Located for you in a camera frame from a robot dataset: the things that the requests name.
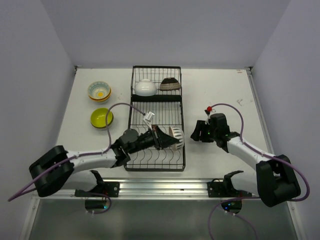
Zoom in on lime yellow bowl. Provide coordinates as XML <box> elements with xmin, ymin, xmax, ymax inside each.
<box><xmin>90</xmin><ymin>107</ymin><xmax>114</xmax><ymax>126</ymax></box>

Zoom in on white bowl yellow sun dots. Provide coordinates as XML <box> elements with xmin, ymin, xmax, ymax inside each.
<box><xmin>87</xmin><ymin>81</ymin><xmax>112</xmax><ymax>99</ymax></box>

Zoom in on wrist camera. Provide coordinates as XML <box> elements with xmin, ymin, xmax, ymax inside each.
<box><xmin>142</xmin><ymin>111</ymin><xmax>155</xmax><ymax>129</ymax></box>
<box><xmin>204</xmin><ymin>106</ymin><xmax>217</xmax><ymax>125</ymax></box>

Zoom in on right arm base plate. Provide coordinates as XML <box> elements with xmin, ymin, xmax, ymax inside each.
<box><xmin>207</xmin><ymin>178</ymin><xmax>240</xmax><ymax>198</ymax></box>

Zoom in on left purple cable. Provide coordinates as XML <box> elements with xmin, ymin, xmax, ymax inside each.
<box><xmin>7</xmin><ymin>102</ymin><xmax>147</xmax><ymax>215</ymax></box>

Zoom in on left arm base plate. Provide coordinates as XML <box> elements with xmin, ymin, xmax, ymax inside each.
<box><xmin>74</xmin><ymin>181</ymin><xmax>120</xmax><ymax>198</ymax></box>

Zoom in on black wire dish rack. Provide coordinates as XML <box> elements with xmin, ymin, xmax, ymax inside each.
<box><xmin>124</xmin><ymin>65</ymin><xmax>186</xmax><ymax>172</ymax></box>

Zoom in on dark patterned bowl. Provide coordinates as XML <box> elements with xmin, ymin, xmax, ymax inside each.
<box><xmin>159</xmin><ymin>77</ymin><xmax>181</xmax><ymax>91</ymax></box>

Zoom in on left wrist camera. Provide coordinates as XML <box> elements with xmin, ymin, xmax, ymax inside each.
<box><xmin>142</xmin><ymin>111</ymin><xmax>155</xmax><ymax>129</ymax></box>

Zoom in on white black striped bowl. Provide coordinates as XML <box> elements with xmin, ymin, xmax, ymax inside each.
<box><xmin>169</xmin><ymin>126</ymin><xmax>185</xmax><ymax>151</ymax></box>

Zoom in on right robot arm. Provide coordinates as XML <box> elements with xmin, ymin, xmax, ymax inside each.
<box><xmin>190</xmin><ymin>113</ymin><xmax>301</xmax><ymax>207</ymax></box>

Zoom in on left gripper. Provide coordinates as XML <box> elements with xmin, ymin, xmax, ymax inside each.
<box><xmin>128</xmin><ymin>124</ymin><xmax>179</xmax><ymax>154</ymax></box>

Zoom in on pale green celadon bowl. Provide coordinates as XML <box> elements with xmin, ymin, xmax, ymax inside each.
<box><xmin>105</xmin><ymin>91</ymin><xmax>112</xmax><ymax>101</ymax></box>

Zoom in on white ceramic bowl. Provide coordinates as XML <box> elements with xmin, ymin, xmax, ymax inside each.
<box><xmin>134</xmin><ymin>79</ymin><xmax>157</xmax><ymax>97</ymax></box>

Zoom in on orange yellow bowl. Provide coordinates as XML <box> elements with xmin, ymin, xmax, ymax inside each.
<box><xmin>89</xmin><ymin>96</ymin><xmax>107</xmax><ymax>104</ymax></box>

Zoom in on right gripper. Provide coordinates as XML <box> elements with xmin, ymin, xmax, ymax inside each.
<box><xmin>190</xmin><ymin>119</ymin><xmax>218</xmax><ymax>142</ymax></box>

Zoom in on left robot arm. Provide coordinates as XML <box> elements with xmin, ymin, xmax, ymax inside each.
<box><xmin>29</xmin><ymin>125</ymin><xmax>185</xmax><ymax>198</ymax></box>

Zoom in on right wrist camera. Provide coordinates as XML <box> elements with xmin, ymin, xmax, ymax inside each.
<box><xmin>204</xmin><ymin>106</ymin><xmax>217</xmax><ymax>125</ymax></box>

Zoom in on aluminium mounting rail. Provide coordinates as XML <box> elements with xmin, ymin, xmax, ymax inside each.
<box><xmin>44</xmin><ymin>172</ymin><xmax>258</xmax><ymax>200</ymax></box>

